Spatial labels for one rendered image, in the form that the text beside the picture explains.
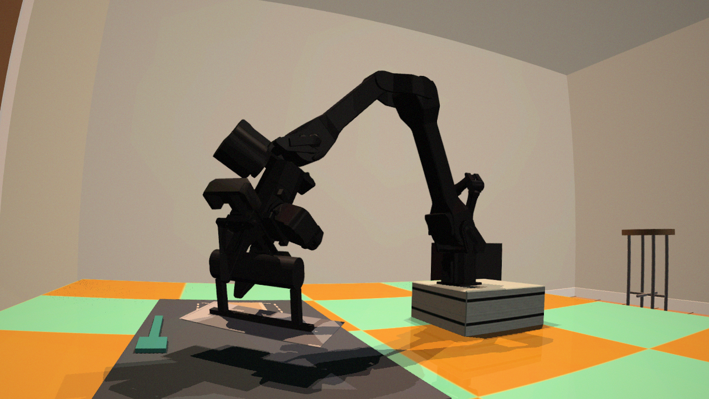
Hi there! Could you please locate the peach square tile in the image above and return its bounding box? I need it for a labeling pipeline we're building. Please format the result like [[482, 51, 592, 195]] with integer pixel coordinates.
[[228, 302, 266, 310]]

